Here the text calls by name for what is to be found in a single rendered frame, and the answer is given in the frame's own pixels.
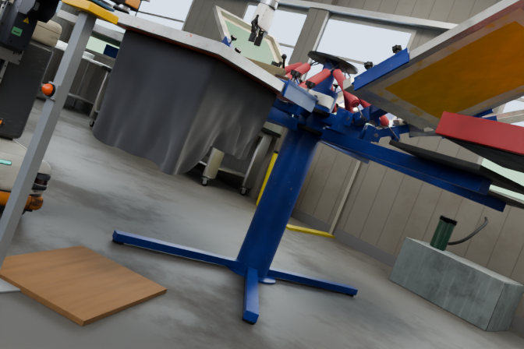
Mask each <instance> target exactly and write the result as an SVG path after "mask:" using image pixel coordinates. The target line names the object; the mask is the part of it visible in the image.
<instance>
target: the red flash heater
mask: <svg viewBox="0 0 524 349"><path fill-rule="evenodd" d="M435 133H436V134H438V135H439V136H442V137H444V138H445V139H448V140H450V141H452V142H453V143H456V144H458V145H460V146H462V147H464V148H466V149H467V150H469V151H471V152H473V153H475V154H477V155H479V156H481V157H483V158H485V159H487V160H489V161H491V162H493V163H495V164H497V165H499V166H501V167H503V168H507V169H510V170H513V171H518V172H521V173H524V126H520V125H513V124H508V123H504V122H496V121H492V120H488V119H484V118H476V117H472V116H468V115H460V114H456V113H451V112H447V111H444V112H443V114H442V116H441V119H440V121H439V123H438V126H437V129H436V131H435Z"/></svg>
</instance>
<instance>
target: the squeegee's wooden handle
mask: <svg viewBox="0 0 524 349"><path fill-rule="evenodd" d="M245 58H247V57H245ZM247 59H249V60H250V61H251V62H253V63H254V64H256V65H258V66H259V67H261V68H262V69H264V70H265V71H267V72H269V73H270V74H271V75H273V76H274V77H275V73H277V74H280V75H283V76H285V74H286V70H285V69H282V68H279V67H277V66H274V65H269V64H267V63H264V62H260V61H257V60H254V59H251V58H247Z"/></svg>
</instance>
